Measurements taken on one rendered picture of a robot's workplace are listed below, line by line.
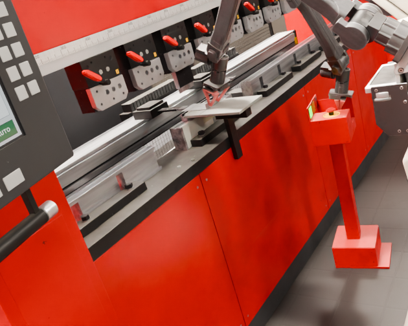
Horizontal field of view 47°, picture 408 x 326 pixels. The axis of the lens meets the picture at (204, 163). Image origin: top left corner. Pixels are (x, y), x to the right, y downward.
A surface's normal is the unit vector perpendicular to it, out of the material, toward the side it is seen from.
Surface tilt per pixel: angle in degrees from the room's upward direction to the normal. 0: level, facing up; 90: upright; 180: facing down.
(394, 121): 90
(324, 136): 90
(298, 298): 0
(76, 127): 90
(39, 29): 90
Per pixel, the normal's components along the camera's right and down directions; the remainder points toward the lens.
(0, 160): 0.90, -0.11
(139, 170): 0.79, 0.00
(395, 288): -0.27, -0.89
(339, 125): -0.38, 0.44
